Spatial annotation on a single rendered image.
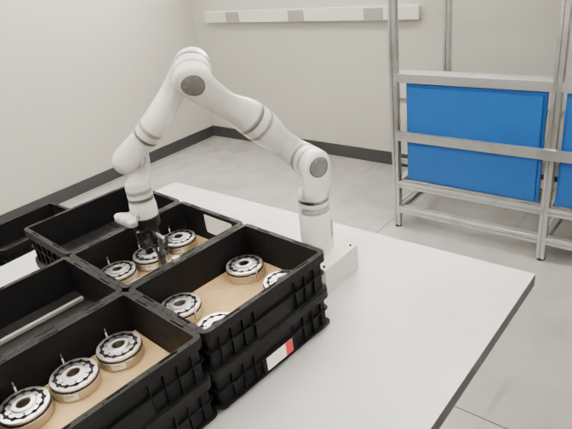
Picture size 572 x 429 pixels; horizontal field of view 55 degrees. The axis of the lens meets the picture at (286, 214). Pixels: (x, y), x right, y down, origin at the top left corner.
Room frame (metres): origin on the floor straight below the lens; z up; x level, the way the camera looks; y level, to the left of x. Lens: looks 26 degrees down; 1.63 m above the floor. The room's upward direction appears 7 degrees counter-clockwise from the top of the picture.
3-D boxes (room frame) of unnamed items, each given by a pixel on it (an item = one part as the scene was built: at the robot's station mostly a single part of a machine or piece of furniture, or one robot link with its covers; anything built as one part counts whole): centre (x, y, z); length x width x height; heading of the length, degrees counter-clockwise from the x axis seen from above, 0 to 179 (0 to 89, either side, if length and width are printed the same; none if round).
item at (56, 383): (0.93, 0.49, 0.86); 0.10 x 0.10 x 0.01
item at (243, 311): (1.16, 0.16, 0.92); 0.40 x 0.30 x 0.02; 134
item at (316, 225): (1.44, -0.08, 0.87); 0.09 x 0.09 x 0.17; 42
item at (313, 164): (1.44, -0.09, 1.03); 0.09 x 0.09 x 0.17; 26
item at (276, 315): (1.16, 0.16, 0.87); 0.40 x 0.30 x 0.11; 134
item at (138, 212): (1.39, 0.40, 1.03); 0.11 x 0.09 x 0.06; 134
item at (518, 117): (2.67, -1.00, 0.60); 0.72 x 0.03 x 0.56; 48
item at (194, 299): (1.14, 0.29, 0.86); 0.10 x 0.10 x 0.01
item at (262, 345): (1.16, 0.16, 0.76); 0.40 x 0.30 x 0.12; 134
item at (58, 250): (1.59, 0.57, 0.92); 0.40 x 0.30 x 0.02; 134
